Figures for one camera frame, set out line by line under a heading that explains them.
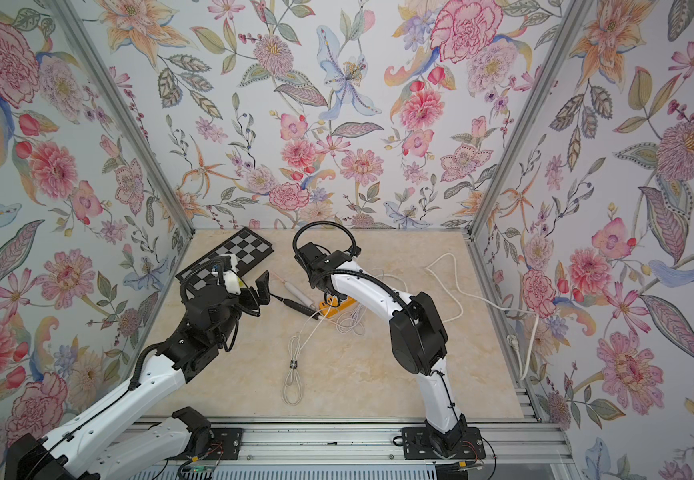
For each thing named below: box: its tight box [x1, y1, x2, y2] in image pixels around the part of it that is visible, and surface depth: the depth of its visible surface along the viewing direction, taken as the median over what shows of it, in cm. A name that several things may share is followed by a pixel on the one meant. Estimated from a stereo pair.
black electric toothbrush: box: [269, 293, 320, 319], surface depth 100 cm
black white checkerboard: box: [175, 226, 275, 290], surface depth 113 cm
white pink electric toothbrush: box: [271, 271, 315, 310], surface depth 103 cm
